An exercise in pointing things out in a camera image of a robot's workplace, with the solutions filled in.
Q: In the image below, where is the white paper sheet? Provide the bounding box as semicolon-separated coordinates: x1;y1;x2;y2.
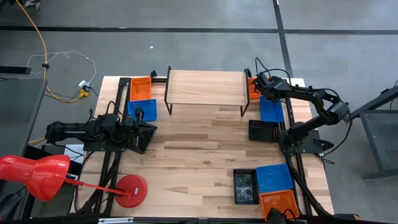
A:
63;144;86;165

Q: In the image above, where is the wooden shelf with black legs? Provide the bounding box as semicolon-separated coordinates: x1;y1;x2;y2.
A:
164;65;251;118

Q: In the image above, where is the white floor cable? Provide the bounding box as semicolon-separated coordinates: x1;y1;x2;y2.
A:
26;50;97;85

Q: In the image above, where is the black device with cable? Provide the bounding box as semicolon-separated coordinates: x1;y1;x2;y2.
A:
266;207;301;224

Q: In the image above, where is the black chair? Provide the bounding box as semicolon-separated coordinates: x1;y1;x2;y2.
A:
0;185;35;224

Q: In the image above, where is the dark grey desk frame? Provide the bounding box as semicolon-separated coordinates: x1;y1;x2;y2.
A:
343;85;398;182

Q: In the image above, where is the black object with orange tip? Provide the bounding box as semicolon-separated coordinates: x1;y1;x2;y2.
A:
334;213;361;221

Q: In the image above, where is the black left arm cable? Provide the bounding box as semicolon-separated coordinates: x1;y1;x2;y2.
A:
104;100;126;125

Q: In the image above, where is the black metal rig frame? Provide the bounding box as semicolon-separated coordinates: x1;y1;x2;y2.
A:
70;65;335;224

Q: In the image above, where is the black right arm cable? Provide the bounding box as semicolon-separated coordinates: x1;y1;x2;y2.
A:
254;57;293;86

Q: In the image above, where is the yellow floor cable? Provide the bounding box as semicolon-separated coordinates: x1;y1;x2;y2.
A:
14;0;85;146

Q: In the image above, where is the black flat bar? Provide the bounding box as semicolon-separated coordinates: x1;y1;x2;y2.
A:
0;65;32;75

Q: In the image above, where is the silver metal bracket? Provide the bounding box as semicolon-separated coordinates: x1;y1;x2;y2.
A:
98;217;134;224

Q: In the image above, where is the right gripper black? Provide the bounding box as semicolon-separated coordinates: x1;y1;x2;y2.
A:
254;73;285;101

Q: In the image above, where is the black board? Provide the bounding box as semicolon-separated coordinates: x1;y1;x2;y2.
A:
23;144;86;218

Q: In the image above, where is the grey table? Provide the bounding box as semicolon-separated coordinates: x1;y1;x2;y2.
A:
0;77;48;158

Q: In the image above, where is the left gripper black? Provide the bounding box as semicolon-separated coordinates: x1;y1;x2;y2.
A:
123;106;153;150

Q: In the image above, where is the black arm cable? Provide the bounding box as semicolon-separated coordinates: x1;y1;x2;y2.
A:
104;100;126;125
254;57;293;86

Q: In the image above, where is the red desk lamp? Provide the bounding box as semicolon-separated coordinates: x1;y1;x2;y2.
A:
0;154;149;208

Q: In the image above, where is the blue plastic basket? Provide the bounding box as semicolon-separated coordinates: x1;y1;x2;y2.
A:
259;95;285;123
126;98;158;123
255;163;294;194

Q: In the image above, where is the orange plastic basket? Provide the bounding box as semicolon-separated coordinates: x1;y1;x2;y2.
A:
248;77;261;100
129;77;152;101
259;189;300;220

